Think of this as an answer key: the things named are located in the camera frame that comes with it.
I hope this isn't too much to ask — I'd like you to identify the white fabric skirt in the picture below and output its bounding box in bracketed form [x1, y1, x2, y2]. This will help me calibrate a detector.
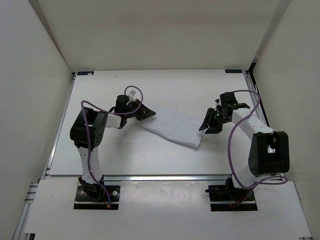
[141, 104, 204, 149]

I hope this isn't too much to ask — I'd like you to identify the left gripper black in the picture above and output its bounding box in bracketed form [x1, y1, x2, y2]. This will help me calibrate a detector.
[124, 98, 156, 121]

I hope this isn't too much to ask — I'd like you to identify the white front cover board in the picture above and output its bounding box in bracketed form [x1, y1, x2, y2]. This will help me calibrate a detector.
[24, 178, 311, 240]

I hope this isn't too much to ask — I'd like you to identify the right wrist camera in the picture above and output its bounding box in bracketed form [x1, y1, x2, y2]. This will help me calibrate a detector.
[229, 103, 250, 110]

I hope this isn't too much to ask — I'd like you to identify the right aluminium side rail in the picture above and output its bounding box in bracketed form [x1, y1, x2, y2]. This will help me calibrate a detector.
[243, 71, 287, 181]

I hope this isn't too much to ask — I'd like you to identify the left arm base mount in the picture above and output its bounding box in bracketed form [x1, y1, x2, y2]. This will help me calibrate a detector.
[73, 177, 121, 210]

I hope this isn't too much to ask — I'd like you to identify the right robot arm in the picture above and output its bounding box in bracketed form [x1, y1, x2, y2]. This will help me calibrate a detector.
[199, 91, 290, 200]

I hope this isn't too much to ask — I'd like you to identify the aluminium front rail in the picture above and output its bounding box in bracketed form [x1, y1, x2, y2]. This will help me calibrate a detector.
[103, 174, 229, 182]

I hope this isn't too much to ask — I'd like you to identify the left blue label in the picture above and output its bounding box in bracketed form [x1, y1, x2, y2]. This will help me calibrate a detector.
[77, 71, 95, 76]

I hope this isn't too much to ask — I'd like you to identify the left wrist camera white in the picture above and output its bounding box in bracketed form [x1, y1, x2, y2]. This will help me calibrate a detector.
[127, 89, 137, 102]

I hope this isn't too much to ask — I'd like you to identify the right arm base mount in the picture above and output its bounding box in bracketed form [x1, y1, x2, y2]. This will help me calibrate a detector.
[205, 176, 258, 212]

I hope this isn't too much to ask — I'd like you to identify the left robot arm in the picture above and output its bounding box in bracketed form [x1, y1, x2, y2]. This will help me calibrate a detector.
[69, 94, 156, 202]

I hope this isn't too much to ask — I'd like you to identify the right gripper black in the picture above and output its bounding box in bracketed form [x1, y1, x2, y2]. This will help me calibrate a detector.
[198, 107, 230, 134]

